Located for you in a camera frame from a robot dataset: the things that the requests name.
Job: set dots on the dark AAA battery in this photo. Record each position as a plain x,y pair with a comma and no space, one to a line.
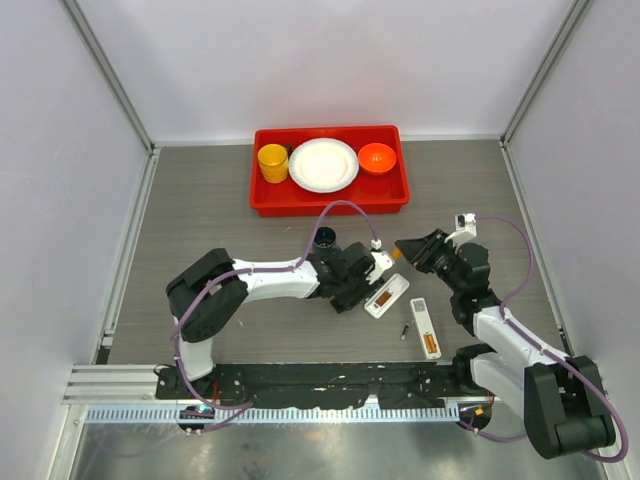
404,332

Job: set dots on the white remote orange batteries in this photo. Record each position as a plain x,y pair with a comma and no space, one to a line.
424,325

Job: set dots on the orange AAA battery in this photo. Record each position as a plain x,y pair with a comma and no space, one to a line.
430,344

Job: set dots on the red plastic tray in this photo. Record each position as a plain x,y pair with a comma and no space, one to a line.
376,194

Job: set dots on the white paper plate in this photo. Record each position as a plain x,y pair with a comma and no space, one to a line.
323,165

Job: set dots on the yellow plastic cup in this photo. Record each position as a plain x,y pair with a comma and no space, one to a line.
273,162

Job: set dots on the dark blue ceramic mug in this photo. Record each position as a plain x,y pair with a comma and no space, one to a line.
324,242

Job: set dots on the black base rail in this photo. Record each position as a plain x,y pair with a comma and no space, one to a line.
326,386

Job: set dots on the orange plastic bowl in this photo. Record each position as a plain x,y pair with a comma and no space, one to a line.
377,158

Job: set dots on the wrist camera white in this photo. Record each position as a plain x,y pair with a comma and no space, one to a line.
465,229
383,261

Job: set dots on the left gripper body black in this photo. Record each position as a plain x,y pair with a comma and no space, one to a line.
354,290

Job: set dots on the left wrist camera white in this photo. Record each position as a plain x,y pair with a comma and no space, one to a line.
383,261

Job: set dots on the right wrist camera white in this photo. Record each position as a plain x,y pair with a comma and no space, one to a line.
465,229

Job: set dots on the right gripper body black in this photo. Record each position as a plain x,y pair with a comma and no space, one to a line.
444,268

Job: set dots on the white remote control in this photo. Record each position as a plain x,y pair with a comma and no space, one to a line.
386,296

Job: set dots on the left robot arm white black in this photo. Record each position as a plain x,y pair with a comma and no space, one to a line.
206,295

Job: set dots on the white slotted cable duct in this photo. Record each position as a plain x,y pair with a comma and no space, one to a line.
192,414

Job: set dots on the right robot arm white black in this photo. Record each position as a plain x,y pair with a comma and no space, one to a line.
559,398

